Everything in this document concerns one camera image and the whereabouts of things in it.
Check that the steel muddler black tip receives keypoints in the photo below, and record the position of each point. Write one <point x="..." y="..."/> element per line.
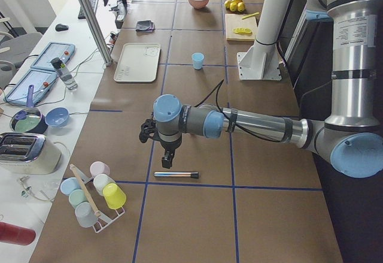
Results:
<point x="177" y="174"/>

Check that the white plastic cup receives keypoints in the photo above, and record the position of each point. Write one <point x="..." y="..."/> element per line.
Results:
<point x="100" y="181"/>

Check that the white wire cup rack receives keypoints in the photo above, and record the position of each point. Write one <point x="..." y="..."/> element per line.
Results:
<point x="106" y="216"/>

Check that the grey plastic cup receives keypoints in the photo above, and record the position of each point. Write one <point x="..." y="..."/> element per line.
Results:
<point x="85" y="215"/>

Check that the red cylinder bottle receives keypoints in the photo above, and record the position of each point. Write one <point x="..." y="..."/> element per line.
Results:
<point x="18" y="235"/>

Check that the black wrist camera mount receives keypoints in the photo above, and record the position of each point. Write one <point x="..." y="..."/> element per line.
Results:
<point x="149" y="131"/>

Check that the cream bear serving tray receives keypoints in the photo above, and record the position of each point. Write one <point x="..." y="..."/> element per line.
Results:
<point x="138" y="63"/>

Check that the yellow plastic cup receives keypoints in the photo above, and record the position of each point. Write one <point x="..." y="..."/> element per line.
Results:
<point x="114" y="196"/>

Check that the clear water bottle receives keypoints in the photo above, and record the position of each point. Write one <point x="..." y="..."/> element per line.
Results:
<point x="63" y="72"/>

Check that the cream toaster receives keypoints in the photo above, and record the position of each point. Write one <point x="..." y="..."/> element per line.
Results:
<point x="26" y="153"/>

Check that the grey folded cloth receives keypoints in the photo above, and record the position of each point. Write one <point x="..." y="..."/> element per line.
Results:
<point x="142" y="26"/>

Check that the dark saucepan purple handle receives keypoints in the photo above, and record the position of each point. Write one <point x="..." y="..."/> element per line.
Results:
<point x="29" y="119"/>

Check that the pink plastic cup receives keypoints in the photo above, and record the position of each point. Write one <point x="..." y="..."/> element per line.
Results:
<point x="99" y="167"/>

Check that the bamboo cutting board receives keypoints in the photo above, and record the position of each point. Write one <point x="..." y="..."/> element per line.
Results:
<point x="240" y="27"/>

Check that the black computer mouse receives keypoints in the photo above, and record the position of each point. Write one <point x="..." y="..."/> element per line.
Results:
<point x="61" y="27"/>

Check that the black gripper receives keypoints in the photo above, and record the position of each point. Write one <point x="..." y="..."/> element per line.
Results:
<point x="169" y="145"/>

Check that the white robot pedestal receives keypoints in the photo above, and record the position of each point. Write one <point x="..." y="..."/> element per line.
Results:
<point x="260" y="62"/>

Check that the yellow-green plastic knife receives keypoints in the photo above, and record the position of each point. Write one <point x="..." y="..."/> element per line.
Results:
<point x="250" y="15"/>

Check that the aluminium frame post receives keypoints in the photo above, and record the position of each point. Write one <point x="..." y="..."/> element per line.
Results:
<point x="96" y="31"/>

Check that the purple folded cloth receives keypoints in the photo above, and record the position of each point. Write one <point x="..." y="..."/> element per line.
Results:
<point x="152" y="27"/>

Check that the light blue plastic cup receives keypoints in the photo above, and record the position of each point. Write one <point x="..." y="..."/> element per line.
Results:
<point x="197" y="60"/>

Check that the blue bowl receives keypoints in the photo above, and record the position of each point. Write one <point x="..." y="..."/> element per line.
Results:
<point x="57" y="117"/>

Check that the mint green plastic cup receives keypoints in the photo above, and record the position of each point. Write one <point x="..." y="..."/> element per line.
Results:
<point x="77" y="197"/>

